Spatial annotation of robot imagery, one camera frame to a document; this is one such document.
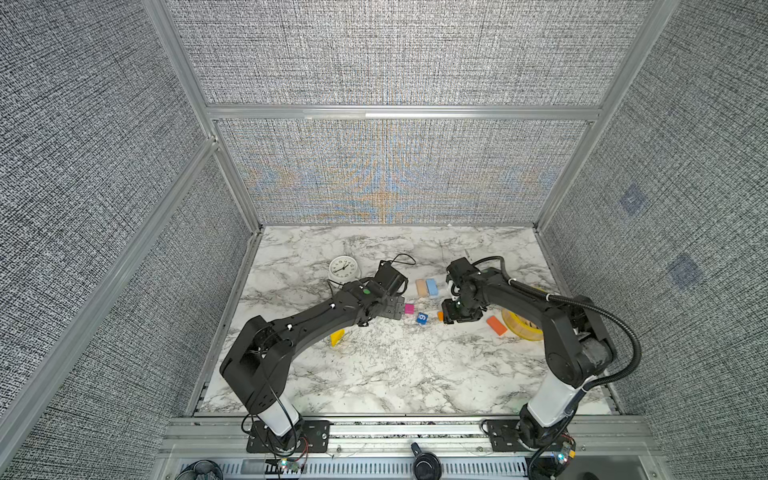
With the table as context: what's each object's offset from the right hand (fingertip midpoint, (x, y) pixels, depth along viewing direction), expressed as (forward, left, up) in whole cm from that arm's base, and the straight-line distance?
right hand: (452, 317), depth 92 cm
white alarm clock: (+17, +35, +3) cm, 39 cm away
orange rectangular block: (-2, +4, +5) cm, 7 cm away
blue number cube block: (0, +9, -1) cm, 9 cm away
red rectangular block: (-2, -14, -2) cm, 14 cm away
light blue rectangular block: (+12, +5, -1) cm, 13 cm away
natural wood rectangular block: (+13, +8, -2) cm, 16 cm away
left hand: (+1, +21, +8) cm, 22 cm away
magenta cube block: (+5, +13, -3) cm, 14 cm away
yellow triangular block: (-7, +35, 0) cm, 36 cm away
